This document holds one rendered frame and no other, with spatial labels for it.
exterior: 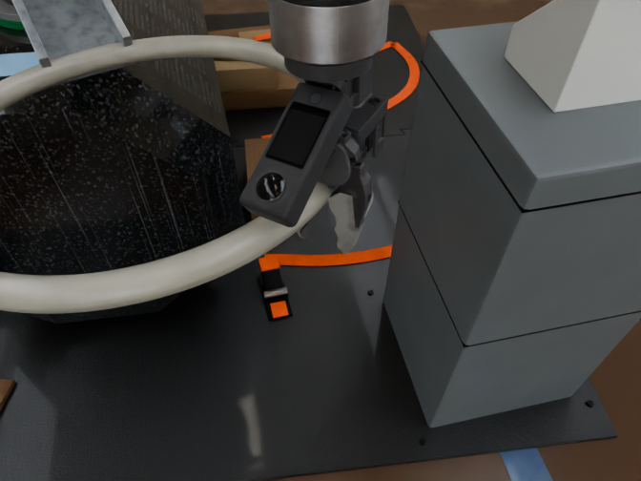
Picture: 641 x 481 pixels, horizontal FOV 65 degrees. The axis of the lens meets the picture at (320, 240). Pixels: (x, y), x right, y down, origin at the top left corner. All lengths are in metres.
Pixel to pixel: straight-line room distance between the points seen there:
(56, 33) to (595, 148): 0.77
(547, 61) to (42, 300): 0.70
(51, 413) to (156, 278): 1.14
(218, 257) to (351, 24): 0.20
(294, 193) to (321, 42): 0.11
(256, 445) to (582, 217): 0.91
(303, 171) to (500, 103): 0.47
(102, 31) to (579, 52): 0.67
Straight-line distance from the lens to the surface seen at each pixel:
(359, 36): 0.38
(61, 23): 0.90
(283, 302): 1.51
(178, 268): 0.41
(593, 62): 0.80
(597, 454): 1.50
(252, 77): 2.17
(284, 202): 0.38
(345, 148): 0.43
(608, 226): 0.86
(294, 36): 0.39
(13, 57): 1.10
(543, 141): 0.76
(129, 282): 0.41
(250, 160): 1.79
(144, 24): 1.29
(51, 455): 1.48
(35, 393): 1.57
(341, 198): 0.47
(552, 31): 0.82
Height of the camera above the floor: 1.28
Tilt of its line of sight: 49 degrees down
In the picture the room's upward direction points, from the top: straight up
